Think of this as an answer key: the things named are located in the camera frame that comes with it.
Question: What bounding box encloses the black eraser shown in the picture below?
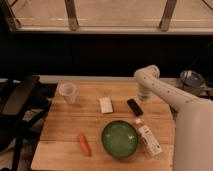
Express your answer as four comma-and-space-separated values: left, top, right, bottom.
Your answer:
127, 99, 143, 117

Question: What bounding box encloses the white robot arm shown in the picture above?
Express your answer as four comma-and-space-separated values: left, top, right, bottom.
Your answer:
134, 65, 213, 171

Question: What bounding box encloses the white rectangular block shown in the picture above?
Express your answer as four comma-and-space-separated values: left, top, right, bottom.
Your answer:
99, 97, 113, 114

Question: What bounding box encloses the round glass container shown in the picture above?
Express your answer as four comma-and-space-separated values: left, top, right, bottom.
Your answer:
180, 70, 205, 96

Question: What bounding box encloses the green bowl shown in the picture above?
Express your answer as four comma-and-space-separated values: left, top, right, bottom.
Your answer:
101, 120, 139, 159

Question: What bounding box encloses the clear plastic cup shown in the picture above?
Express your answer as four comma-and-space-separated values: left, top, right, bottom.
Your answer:
59, 83, 77, 104

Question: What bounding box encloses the orange carrot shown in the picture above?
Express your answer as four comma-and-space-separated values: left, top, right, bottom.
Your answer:
78, 134, 91, 157

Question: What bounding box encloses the black office chair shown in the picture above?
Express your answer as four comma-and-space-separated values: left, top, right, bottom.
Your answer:
0, 75, 51, 171

